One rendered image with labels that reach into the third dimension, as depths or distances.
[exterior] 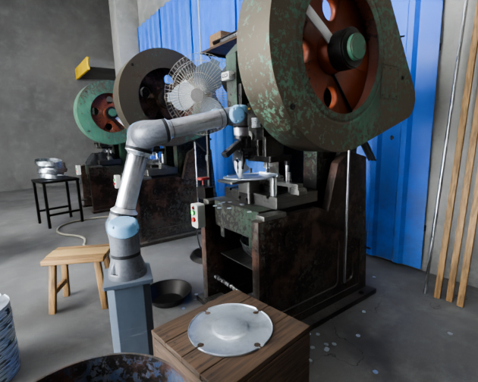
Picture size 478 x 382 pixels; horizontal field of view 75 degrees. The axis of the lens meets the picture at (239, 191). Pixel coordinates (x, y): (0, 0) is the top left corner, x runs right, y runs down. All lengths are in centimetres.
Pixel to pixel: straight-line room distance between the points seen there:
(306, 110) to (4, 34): 737
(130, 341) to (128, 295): 20
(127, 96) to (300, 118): 181
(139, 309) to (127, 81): 189
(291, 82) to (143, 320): 109
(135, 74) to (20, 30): 555
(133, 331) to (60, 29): 743
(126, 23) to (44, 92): 238
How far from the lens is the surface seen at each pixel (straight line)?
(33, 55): 809
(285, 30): 119
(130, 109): 274
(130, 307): 138
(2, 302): 177
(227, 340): 111
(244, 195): 162
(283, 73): 115
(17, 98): 793
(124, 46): 675
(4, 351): 176
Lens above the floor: 101
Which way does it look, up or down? 10 degrees down
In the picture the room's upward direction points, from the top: 2 degrees counter-clockwise
